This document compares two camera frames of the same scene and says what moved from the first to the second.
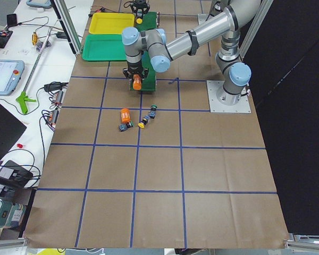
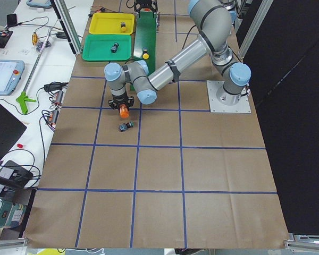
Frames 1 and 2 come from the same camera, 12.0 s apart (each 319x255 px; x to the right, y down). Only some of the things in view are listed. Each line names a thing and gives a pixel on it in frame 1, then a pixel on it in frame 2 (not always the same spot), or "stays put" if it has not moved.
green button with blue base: [123, 127] stays put
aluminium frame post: [64, 13] stays put
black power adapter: [61, 35] stays put
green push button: [152, 113] → [114, 49]
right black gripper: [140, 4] → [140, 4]
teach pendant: [5, 76] stays put
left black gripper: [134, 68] → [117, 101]
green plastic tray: [103, 47] stays put
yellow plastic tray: [110, 23] stays put
